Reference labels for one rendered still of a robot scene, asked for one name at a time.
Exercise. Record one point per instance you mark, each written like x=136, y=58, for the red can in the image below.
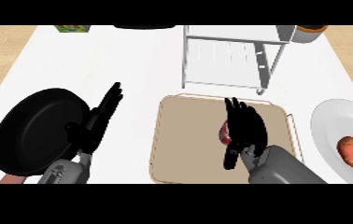
x=225, y=133

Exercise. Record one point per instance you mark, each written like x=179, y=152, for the beige tray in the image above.
x=188, y=140

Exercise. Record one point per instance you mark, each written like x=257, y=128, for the orange vegetable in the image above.
x=346, y=150

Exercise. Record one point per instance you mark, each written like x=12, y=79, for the green box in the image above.
x=72, y=28

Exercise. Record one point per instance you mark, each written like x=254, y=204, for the black frying pan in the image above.
x=38, y=131

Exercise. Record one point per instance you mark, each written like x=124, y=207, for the grey pot with brown rim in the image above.
x=309, y=33

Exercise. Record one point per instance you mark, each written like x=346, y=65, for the black appliance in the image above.
x=143, y=26

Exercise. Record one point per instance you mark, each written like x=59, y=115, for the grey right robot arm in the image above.
x=279, y=165

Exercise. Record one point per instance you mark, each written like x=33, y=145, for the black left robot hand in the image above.
x=99, y=115

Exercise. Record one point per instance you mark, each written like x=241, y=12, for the white plate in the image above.
x=328, y=134

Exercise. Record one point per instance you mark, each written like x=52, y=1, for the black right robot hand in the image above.
x=245, y=125

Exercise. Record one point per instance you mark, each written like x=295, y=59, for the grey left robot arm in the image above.
x=64, y=170

